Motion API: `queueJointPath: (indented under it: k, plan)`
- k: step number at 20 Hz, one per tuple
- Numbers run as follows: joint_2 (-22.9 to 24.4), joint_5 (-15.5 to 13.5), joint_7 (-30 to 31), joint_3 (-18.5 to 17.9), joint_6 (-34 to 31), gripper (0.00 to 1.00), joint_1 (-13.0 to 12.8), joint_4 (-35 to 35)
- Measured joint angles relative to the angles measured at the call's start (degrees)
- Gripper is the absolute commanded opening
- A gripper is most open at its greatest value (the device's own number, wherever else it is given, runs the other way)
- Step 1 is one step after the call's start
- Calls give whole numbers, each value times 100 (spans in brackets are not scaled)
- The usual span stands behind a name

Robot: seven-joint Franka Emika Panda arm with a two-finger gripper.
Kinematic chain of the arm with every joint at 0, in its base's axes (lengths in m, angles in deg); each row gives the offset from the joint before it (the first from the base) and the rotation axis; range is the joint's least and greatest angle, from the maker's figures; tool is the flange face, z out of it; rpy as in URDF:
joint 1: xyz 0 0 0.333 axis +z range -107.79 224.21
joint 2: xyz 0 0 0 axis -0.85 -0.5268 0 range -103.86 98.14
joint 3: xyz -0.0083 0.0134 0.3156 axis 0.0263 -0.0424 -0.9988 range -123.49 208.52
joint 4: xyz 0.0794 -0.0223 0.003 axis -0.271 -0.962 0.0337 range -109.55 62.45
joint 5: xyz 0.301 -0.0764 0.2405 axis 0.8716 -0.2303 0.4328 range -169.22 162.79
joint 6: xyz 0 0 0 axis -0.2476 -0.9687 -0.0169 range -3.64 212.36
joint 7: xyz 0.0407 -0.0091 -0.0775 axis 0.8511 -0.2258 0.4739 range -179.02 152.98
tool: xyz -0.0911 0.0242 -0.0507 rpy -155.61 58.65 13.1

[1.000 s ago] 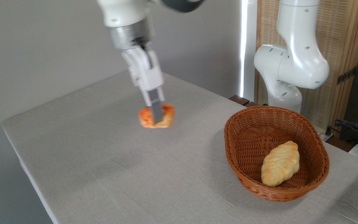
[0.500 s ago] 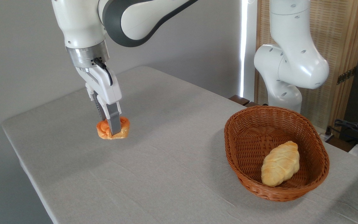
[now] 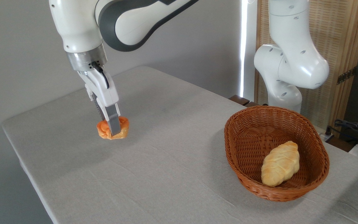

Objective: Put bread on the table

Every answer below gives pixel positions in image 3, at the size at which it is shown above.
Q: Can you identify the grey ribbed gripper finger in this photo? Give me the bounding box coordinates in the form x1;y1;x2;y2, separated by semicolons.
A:
105;103;122;137
91;93;106;121

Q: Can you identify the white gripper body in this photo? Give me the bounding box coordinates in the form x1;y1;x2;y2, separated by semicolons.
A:
77;67;120;108

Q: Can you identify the orange round bread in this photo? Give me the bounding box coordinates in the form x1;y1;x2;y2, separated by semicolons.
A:
97;116;130;140

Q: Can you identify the pale yellow oblong bread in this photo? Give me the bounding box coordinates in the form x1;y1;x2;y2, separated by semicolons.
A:
261;141;300;187

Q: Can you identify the grey tablecloth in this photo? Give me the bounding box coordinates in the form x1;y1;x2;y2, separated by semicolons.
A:
1;65;358;224

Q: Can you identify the dark brown wooden furniture edge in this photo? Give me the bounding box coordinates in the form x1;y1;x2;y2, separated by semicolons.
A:
228;95;259;108

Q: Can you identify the brown wicker basket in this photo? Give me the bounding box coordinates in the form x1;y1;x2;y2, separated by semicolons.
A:
224;105;330;202

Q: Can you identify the white power strip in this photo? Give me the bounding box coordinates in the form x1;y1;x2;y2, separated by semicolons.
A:
318;132;335;143

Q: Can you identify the dark metal screen hinge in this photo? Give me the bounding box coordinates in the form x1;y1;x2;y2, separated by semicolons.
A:
337;67;357;85

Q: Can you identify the wooden woven screen panel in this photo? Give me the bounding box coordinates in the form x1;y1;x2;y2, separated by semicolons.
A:
254;0;358;131

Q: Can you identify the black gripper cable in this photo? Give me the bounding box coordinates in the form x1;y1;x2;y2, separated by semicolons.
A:
91;61;110;90

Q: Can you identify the black cable bundle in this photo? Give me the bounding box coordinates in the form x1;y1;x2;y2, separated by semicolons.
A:
326;119;358;147

